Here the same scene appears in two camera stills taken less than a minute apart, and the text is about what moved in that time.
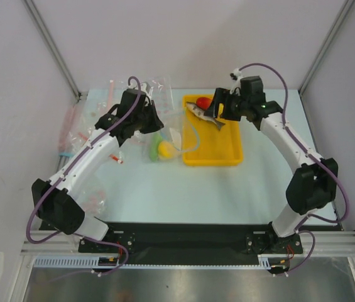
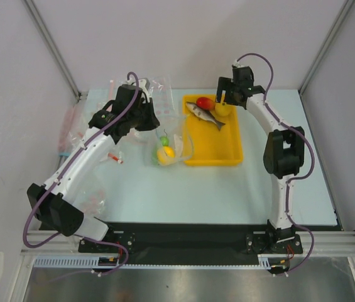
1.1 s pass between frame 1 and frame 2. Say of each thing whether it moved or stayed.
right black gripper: moved
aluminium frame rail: stayed
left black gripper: stayed
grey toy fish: stayed
